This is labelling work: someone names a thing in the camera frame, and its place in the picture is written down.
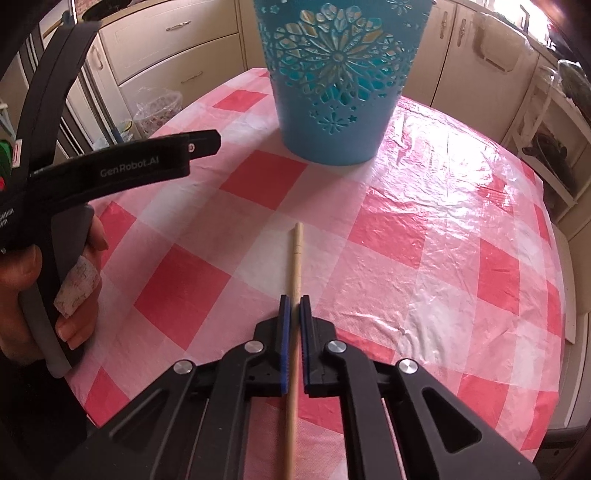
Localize wooden chopstick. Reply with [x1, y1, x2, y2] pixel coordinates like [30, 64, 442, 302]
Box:
[283, 222, 304, 480]

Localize cream kitchen cabinets left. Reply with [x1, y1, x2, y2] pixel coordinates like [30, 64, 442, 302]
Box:
[1, 0, 264, 161]

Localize teal perforated plastic basket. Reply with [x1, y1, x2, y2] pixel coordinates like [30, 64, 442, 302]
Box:
[254, 0, 435, 166]

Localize white shelf rack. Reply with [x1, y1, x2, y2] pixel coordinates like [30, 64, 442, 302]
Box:
[502, 60, 590, 222]

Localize cream kitchen cabinets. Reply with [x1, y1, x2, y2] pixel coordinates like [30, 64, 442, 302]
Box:
[1, 0, 264, 161]
[403, 1, 540, 143]

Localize floral plastic container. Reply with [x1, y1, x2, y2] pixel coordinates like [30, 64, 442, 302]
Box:
[133, 87, 183, 138]

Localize red white checkered tablecloth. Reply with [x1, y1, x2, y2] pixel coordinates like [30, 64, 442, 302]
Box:
[68, 69, 564, 458]

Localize cream kitchen cabinets right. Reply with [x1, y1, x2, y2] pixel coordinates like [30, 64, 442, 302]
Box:
[403, 1, 540, 143]

